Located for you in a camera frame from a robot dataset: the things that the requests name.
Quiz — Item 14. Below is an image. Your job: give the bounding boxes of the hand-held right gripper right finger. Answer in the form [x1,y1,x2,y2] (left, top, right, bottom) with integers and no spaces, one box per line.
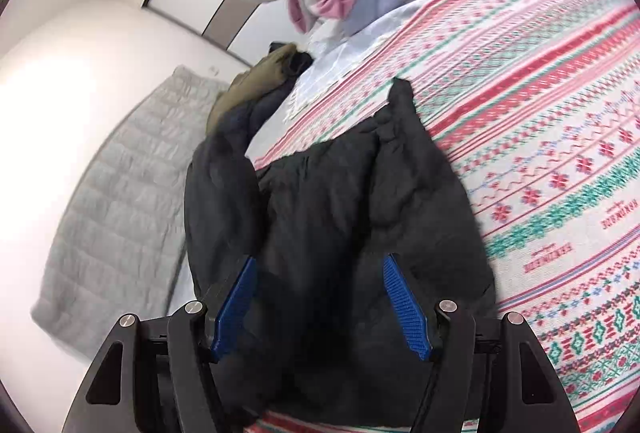
[382,253,584,433]

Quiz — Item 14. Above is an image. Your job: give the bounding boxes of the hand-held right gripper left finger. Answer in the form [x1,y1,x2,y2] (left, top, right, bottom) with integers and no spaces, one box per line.
[62,254,259,433]

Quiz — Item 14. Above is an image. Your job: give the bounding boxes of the black quilted jacket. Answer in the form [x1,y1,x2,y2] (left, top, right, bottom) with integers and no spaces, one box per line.
[245,78,499,432]

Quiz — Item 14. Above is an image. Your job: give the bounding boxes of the folded navy puffer jacket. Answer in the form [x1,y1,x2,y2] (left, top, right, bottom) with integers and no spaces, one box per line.
[183,86,301,309]

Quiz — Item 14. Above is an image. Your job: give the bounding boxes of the grey quilted mat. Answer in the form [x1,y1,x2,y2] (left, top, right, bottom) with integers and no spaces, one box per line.
[30,66,234,360]

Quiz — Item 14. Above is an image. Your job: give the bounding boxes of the folded olive jacket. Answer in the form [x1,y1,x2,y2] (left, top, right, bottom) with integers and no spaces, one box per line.
[206,42,316,135]

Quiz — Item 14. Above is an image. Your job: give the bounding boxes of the red green patterned blanket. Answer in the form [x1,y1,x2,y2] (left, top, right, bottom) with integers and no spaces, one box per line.
[252,0,640,433]

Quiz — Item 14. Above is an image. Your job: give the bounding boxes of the pale plaid fringed cloth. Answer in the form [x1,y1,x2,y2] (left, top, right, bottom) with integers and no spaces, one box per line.
[285,0,431,120]

